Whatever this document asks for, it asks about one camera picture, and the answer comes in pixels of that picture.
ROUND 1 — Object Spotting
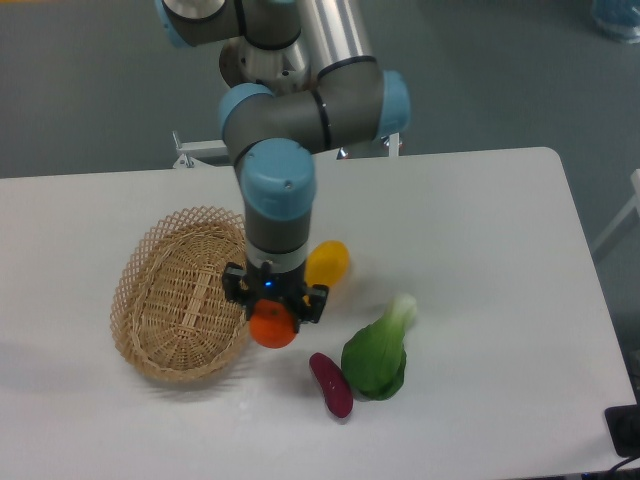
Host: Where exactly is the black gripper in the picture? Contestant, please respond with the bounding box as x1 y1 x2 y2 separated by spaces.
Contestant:
222 262 330 333

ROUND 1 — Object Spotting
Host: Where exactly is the orange fruit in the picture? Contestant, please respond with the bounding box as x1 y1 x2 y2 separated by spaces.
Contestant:
249 299 296 349

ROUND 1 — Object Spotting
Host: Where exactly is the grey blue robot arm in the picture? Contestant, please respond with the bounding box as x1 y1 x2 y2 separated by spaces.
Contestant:
156 1 411 329

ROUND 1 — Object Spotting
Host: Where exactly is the woven wicker basket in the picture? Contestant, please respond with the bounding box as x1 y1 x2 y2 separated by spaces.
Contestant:
110 206 248 383

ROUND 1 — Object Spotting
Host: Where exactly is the yellow mango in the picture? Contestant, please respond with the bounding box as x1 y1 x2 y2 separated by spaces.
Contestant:
304 240 351 288

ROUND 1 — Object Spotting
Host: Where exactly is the green bok choy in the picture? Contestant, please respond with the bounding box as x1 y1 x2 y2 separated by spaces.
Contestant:
341 294 417 401

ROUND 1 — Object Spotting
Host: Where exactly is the purple sweet potato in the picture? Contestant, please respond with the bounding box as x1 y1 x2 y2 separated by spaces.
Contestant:
309 352 354 419

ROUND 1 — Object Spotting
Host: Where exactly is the black device at edge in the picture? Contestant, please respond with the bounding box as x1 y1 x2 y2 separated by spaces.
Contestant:
604 404 639 457

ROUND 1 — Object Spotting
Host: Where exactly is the blue bag in corner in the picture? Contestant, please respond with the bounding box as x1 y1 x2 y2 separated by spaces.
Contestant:
591 0 639 44

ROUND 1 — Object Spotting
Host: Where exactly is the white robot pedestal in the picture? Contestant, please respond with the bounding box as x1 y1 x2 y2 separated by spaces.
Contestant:
172 34 404 169

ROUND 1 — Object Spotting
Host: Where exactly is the white frame at right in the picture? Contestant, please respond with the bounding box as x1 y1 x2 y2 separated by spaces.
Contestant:
590 169 639 263

